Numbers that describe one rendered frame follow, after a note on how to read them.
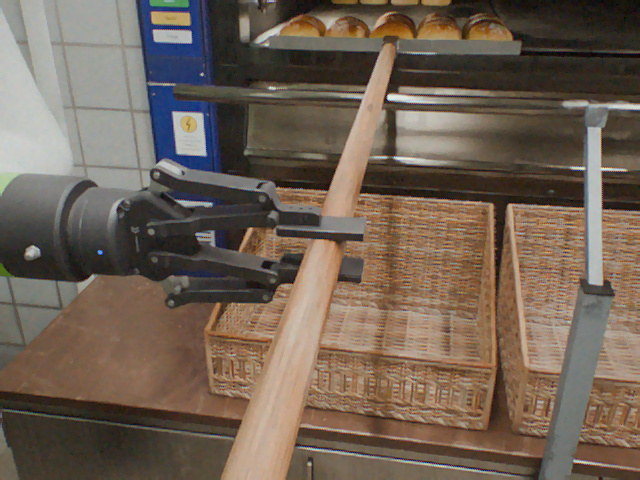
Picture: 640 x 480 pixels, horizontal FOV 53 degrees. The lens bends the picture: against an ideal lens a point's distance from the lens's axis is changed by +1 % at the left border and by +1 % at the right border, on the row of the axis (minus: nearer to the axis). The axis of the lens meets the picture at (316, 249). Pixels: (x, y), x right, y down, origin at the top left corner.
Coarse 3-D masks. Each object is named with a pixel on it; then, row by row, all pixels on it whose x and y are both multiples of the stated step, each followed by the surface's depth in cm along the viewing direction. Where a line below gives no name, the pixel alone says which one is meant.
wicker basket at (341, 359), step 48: (288, 192) 158; (288, 240) 160; (384, 240) 156; (432, 240) 153; (480, 240) 151; (288, 288) 162; (336, 288) 160; (384, 288) 158; (432, 288) 155; (480, 288) 152; (240, 336) 122; (336, 336) 147; (384, 336) 147; (432, 336) 147; (480, 336) 141; (240, 384) 127; (336, 384) 132; (384, 384) 132; (432, 384) 118; (480, 384) 116
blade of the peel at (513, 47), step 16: (416, 32) 164; (272, 48) 145; (288, 48) 145; (304, 48) 144; (320, 48) 144; (336, 48) 143; (352, 48) 142; (368, 48) 142; (400, 48) 141; (416, 48) 140; (432, 48) 140; (448, 48) 139; (464, 48) 139; (480, 48) 138; (496, 48) 138; (512, 48) 137
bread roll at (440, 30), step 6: (432, 24) 141; (438, 24) 140; (444, 24) 140; (420, 30) 142; (426, 30) 141; (432, 30) 140; (438, 30) 140; (444, 30) 140; (450, 30) 140; (456, 30) 140; (420, 36) 142; (426, 36) 141; (432, 36) 140; (438, 36) 140; (444, 36) 140; (450, 36) 140; (456, 36) 140
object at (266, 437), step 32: (384, 64) 113; (352, 128) 80; (352, 160) 68; (352, 192) 61; (320, 256) 48; (320, 288) 45; (288, 320) 41; (320, 320) 42; (288, 352) 38; (256, 384) 36; (288, 384) 35; (256, 416) 33; (288, 416) 33; (256, 448) 31; (288, 448) 32
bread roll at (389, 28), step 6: (384, 24) 142; (390, 24) 141; (396, 24) 141; (402, 24) 142; (372, 30) 144; (378, 30) 142; (384, 30) 141; (390, 30) 141; (396, 30) 141; (402, 30) 141; (408, 30) 142; (372, 36) 143; (378, 36) 142; (384, 36) 141; (402, 36) 141; (408, 36) 141
